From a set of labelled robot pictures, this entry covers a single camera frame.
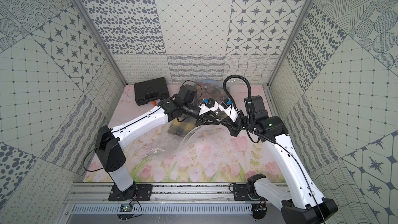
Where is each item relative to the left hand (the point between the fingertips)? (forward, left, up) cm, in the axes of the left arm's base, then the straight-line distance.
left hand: (223, 125), depth 66 cm
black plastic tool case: (+44, +49, -25) cm, 71 cm away
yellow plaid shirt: (+15, +23, -26) cm, 37 cm away
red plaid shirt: (+42, +4, -23) cm, 48 cm away
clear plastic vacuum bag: (+5, +31, -29) cm, 43 cm away
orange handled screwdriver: (+32, +46, -26) cm, 62 cm away
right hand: (+2, -1, -2) cm, 3 cm away
